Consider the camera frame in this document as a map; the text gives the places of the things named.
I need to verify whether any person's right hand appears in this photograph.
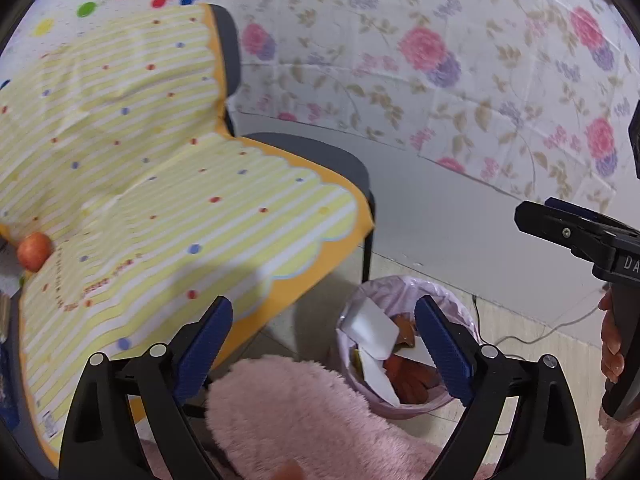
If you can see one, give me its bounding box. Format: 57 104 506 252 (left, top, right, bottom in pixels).
598 289 625 384

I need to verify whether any pink fluffy rug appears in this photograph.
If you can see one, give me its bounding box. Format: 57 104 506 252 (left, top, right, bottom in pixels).
140 355 501 480

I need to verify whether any trash bin with pink bag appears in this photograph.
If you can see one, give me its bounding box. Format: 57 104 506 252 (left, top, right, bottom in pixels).
334 275 482 421

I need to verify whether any floral wall cloth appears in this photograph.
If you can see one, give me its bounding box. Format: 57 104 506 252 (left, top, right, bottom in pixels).
200 0 640 216

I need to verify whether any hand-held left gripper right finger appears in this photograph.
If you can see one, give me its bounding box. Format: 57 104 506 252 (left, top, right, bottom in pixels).
414 294 587 480

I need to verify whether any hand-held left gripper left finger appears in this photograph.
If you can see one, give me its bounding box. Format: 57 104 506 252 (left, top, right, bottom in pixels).
59 295 235 480

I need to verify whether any yellow striped cloth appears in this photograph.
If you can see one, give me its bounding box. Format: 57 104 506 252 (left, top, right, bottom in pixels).
0 4 376 463

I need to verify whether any red apple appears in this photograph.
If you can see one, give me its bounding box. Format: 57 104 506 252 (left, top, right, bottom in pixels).
17 232 55 273

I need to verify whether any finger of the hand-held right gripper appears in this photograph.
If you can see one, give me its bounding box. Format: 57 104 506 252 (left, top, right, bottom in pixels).
515 197 640 261

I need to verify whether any white foam block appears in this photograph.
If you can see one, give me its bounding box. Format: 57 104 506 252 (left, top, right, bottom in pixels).
342 297 401 361

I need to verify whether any white paper scrap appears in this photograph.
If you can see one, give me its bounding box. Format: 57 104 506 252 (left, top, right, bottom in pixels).
356 350 402 408

